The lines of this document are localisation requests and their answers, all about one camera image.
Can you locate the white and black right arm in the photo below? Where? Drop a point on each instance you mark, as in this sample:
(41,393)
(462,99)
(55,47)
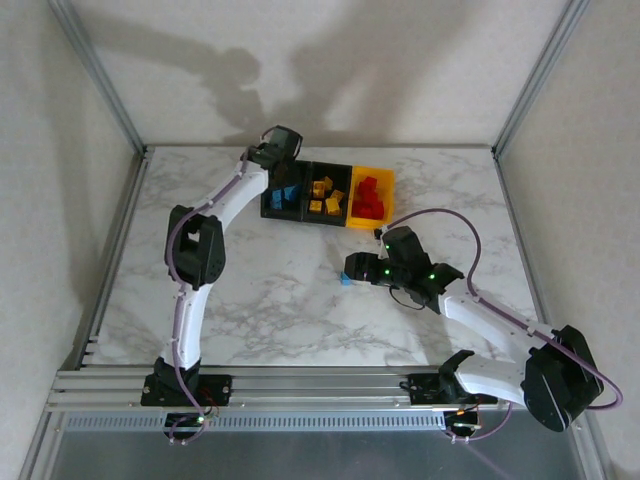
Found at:
(490,315)

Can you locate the yellow plastic bin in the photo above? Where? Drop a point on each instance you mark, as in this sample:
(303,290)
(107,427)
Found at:
(370,223)

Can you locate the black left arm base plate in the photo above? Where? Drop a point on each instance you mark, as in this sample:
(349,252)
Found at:
(220,387)

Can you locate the black plastic bin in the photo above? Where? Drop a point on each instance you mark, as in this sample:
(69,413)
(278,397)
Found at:
(325,221)
(280,215)

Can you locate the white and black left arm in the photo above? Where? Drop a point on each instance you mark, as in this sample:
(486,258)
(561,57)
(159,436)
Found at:
(192,320)

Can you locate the grey translucent panel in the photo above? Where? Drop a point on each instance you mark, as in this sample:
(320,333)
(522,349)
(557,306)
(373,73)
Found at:
(320,455)

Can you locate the aluminium mounting rail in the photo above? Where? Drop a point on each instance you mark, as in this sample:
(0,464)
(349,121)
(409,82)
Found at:
(320,387)

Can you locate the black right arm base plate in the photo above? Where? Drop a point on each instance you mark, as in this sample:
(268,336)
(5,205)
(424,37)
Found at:
(422,392)

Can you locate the aluminium frame post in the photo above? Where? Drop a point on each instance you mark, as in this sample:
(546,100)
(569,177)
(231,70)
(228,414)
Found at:
(102,80)
(538,75)

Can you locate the aluminium table side rail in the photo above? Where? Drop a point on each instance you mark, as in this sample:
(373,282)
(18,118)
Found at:
(125,225)
(520,230)

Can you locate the small led circuit board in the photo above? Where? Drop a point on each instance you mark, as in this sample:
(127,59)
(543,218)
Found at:
(462,425)
(190,422)

